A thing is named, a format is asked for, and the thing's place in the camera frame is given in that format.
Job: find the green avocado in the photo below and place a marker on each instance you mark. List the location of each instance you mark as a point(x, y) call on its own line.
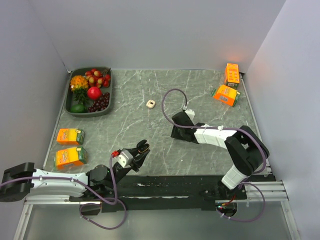
point(78, 108)

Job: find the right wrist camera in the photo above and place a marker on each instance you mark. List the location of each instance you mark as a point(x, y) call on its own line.
point(189, 112)

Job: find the orange pineapple toy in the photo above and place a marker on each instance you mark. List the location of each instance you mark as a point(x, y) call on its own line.
point(79, 87)

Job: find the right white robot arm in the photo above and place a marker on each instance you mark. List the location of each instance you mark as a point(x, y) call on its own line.
point(246, 150)

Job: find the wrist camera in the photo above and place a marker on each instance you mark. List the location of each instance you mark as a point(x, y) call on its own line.
point(123, 157)
point(189, 112)

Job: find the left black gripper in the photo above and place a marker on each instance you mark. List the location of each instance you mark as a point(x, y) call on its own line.
point(138, 159)

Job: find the grey fruit tray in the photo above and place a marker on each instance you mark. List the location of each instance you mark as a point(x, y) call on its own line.
point(69, 101)

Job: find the orange juice box left upper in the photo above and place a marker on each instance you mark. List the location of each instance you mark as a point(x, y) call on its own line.
point(70, 136)

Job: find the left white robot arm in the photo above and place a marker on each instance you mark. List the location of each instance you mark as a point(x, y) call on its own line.
point(25, 180)

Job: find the orange juice box tilted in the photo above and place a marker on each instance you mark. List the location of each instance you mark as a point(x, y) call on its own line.
point(226, 95)

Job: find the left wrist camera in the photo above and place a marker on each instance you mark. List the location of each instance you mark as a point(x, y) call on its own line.
point(123, 157)

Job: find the red apple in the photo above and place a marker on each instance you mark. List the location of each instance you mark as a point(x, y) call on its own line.
point(94, 93)

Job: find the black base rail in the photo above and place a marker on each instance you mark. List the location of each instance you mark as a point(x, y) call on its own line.
point(166, 192)

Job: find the orange juice box far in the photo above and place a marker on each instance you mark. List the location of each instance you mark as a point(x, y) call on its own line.
point(232, 75)

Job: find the dark grape bunch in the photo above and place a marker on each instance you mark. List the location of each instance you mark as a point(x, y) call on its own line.
point(101, 103)

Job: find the red lychee bunch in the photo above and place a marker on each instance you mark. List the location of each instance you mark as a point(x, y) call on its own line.
point(98, 78)

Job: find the orange juice box left lower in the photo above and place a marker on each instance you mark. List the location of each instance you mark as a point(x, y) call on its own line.
point(70, 157)

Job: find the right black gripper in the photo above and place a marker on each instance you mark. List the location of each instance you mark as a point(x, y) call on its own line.
point(175, 134)

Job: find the beige earbud charging case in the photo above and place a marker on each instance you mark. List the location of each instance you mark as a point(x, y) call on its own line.
point(150, 104)

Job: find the black earbud charging case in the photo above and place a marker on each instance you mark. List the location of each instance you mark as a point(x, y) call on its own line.
point(142, 146)

